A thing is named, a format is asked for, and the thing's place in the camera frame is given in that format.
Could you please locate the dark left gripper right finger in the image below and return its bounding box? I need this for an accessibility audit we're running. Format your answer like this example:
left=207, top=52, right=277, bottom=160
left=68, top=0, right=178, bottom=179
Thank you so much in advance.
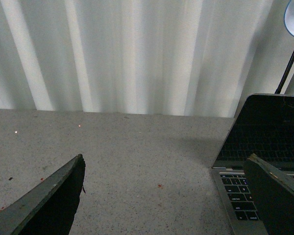
left=244, top=154, right=294, bottom=235

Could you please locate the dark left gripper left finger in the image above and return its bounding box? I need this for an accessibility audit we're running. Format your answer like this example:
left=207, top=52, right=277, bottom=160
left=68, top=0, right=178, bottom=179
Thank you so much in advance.
left=0, top=154, right=86, bottom=235

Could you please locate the silver laptop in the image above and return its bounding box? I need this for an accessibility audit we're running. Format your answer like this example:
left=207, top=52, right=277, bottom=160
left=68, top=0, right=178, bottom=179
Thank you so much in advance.
left=212, top=94, right=294, bottom=235

